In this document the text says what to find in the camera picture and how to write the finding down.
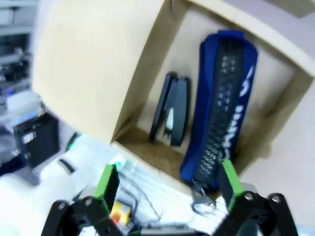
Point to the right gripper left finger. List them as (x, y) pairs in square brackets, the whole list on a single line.
[(105, 184)]

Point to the large black stapler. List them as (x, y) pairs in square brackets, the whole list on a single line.
[(180, 110)]

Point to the large cardboard box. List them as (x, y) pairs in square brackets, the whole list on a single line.
[(86, 61)]

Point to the yellow emergency stop button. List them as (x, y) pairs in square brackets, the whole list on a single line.
[(120, 212)]

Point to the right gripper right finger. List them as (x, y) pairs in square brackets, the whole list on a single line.
[(232, 184)]

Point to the metal shelf rack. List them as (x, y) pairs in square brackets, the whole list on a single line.
[(14, 49)]

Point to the black controller box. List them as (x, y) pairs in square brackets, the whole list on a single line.
[(39, 140)]

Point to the navy blue pencil case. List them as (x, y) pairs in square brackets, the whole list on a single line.
[(211, 147)]

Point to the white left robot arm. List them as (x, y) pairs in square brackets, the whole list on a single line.
[(37, 196)]

